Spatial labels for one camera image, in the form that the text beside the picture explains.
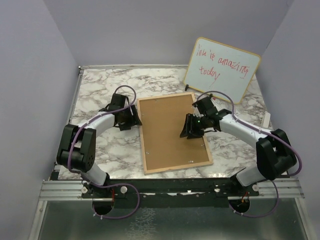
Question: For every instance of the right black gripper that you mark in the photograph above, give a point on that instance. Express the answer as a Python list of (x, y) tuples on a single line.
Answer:
[(187, 129)]

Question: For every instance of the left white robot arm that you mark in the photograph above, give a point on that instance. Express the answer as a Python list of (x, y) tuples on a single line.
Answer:
[(77, 148)]

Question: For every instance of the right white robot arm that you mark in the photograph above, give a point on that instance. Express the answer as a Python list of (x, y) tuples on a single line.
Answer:
[(274, 154)]

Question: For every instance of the yellow-rimmed whiteboard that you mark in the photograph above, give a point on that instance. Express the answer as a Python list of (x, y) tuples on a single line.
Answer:
[(227, 70)]

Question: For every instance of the white whiteboard eraser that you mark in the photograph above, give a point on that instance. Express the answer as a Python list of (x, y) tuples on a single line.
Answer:
[(266, 120)]

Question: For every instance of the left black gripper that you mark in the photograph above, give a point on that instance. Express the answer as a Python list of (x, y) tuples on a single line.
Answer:
[(134, 119)]

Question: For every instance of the brown cardboard backing board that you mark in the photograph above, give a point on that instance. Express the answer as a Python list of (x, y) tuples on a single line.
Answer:
[(165, 130)]

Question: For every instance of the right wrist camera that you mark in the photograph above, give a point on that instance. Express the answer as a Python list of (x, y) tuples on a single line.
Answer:
[(196, 112)]

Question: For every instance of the wooden picture frame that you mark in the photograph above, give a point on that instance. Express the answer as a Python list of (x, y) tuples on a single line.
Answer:
[(150, 160)]

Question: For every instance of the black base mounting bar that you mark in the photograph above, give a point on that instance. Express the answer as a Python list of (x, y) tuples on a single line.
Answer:
[(169, 193)]

